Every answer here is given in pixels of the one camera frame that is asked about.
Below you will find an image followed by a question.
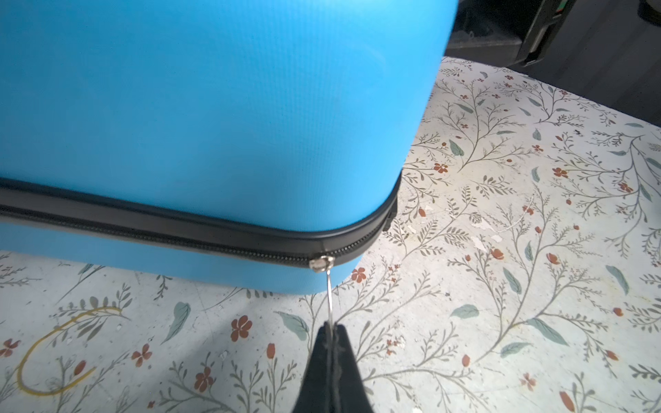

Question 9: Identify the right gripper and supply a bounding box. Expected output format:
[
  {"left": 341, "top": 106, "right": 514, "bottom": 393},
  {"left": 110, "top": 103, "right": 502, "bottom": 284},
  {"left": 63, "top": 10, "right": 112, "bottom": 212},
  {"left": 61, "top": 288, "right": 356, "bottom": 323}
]
[{"left": 445, "top": 0, "right": 575, "bottom": 67}]

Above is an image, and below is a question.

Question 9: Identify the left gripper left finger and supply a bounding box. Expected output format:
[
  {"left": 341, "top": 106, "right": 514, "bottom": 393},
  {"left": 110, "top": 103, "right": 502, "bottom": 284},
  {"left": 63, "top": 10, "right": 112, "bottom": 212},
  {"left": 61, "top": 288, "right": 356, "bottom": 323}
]
[{"left": 293, "top": 323, "right": 333, "bottom": 413}]

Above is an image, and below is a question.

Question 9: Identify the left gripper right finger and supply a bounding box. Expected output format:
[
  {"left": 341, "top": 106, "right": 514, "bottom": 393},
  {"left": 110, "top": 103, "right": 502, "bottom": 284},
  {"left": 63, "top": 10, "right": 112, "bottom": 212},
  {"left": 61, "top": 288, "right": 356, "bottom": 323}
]
[{"left": 332, "top": 324, "right": 374, "bottom": 413}]

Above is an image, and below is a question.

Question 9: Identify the blue hardshell suitcase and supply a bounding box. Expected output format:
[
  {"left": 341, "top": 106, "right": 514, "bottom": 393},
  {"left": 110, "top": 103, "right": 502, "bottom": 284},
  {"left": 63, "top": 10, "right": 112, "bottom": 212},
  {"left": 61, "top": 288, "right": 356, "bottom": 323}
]
[{"left": 1, "top": 1, "right": 458, "bottom": 294}]

